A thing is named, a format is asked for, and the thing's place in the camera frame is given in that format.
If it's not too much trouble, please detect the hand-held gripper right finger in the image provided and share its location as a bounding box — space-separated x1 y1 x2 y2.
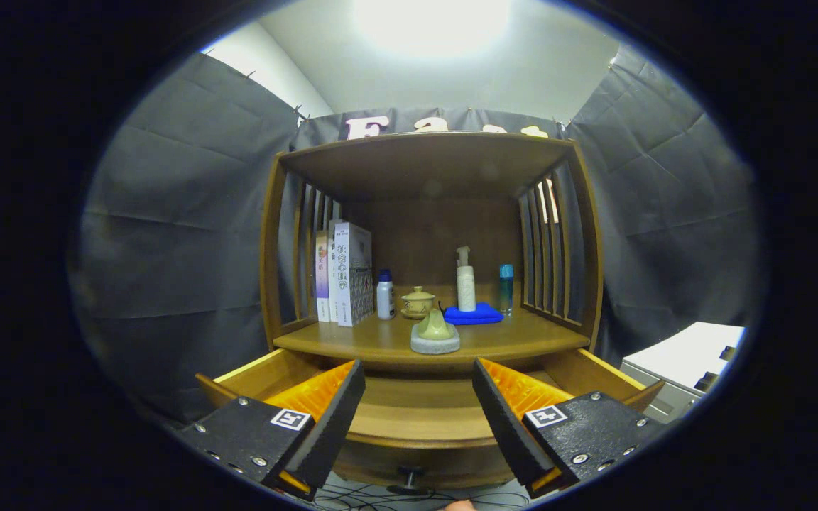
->
471 357 665 500

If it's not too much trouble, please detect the white bottle with blue cap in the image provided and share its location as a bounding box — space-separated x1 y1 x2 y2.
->
376 269 396 320

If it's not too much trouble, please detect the green ceramic ornament grey base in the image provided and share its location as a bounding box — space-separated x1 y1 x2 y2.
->
410 307 462 355

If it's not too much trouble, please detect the brown wooden countertop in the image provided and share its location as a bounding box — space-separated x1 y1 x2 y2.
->
273 305 591 364

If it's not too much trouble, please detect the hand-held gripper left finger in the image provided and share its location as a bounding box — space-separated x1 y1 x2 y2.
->
178 358 367 501

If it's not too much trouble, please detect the folded blue cloth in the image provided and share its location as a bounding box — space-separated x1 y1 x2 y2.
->
443 302 504 326

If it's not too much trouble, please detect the black round drawer knob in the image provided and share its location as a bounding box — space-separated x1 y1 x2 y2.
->
388 466 431 496

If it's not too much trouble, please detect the brown wooden drawer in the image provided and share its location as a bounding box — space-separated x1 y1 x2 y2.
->
195 346 665 492

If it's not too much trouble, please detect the thin purple book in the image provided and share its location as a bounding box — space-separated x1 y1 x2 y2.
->
315 230 332 323

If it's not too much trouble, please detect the brown wooden cabinet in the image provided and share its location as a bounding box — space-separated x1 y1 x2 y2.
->
260 131 603 377

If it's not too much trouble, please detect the white pump bottle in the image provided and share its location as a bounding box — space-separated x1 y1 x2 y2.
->
456 246 477 312

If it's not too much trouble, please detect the thick white book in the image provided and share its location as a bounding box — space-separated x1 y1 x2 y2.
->
329 221 374 327

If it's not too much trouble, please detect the white filing cabinet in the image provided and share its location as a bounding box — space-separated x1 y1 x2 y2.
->
618 322 746 424

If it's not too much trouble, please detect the yellow ceramic lidded teacup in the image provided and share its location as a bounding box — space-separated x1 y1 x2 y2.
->
400 285 437 319

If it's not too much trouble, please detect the clear blue bottle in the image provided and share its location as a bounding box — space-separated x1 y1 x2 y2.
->
499 264 515 317

